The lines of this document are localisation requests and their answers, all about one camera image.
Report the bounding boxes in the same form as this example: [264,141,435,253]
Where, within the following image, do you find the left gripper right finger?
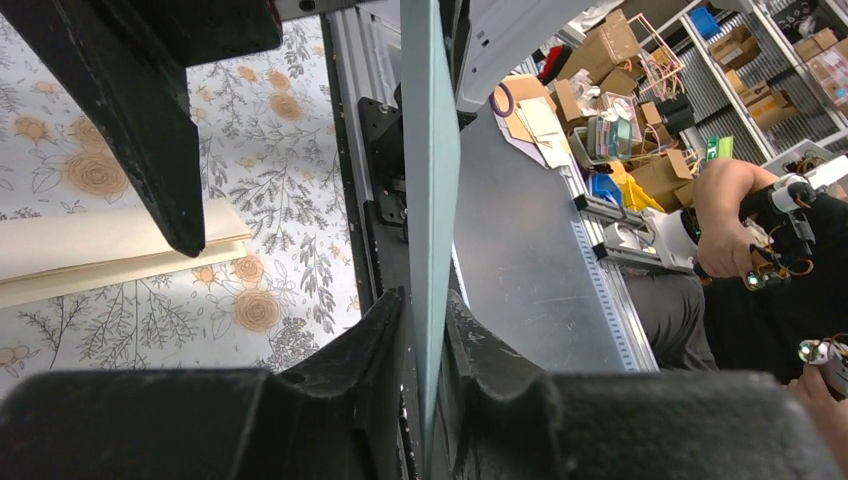
[440,292,841,479]

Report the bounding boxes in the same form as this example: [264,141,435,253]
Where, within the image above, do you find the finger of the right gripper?
[1,1,281,257]

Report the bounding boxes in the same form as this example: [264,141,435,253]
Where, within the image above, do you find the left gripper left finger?
[1,289,405,479]

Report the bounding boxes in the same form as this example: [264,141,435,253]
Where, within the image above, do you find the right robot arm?
[1,1,585,257]

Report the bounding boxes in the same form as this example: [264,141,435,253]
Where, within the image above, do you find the operator forearm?
[694,158,777,278]

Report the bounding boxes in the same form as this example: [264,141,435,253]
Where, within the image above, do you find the floral table mat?
[0,13,362,399]

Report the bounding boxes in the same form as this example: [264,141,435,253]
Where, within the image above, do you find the cardboard box pile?
[489,9,695,213]

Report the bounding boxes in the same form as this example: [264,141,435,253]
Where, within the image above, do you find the metal storage shelf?
[658,1,847,164]

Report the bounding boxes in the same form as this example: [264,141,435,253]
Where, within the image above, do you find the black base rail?
[321,1,409,309]

